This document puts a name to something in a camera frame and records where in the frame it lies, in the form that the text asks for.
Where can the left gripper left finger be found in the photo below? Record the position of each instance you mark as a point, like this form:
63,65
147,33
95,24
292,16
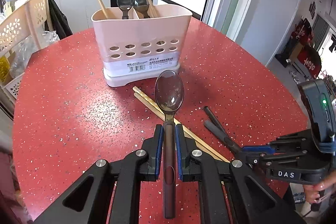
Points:
109,192

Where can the beige plastic storage rack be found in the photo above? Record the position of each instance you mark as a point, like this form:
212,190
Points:
22,23

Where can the pink plastic utensil holder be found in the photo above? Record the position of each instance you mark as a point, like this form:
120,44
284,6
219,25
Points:
135,49

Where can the wooden chopstick on table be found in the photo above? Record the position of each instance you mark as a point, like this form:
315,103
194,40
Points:
199,143
141,93

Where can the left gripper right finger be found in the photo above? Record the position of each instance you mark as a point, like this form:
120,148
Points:
229,193

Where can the brown spoon grey handle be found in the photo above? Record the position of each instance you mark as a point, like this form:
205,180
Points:
223,137

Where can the black garment hanging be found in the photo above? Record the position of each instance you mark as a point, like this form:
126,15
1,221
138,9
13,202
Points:
56,20

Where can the person's right hand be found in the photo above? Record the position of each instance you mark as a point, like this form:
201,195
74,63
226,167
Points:
312,192

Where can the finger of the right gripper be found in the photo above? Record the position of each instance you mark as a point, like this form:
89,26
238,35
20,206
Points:
267,149

